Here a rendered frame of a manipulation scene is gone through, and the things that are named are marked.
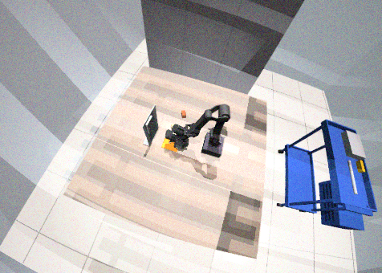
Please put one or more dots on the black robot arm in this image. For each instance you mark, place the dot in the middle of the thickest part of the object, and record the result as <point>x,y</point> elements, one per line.
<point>193,130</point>

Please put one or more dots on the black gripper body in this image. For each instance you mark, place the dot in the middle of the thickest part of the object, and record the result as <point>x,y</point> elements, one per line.
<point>170,136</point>

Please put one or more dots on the grey panel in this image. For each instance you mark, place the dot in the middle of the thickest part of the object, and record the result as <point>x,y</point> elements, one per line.
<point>150,127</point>

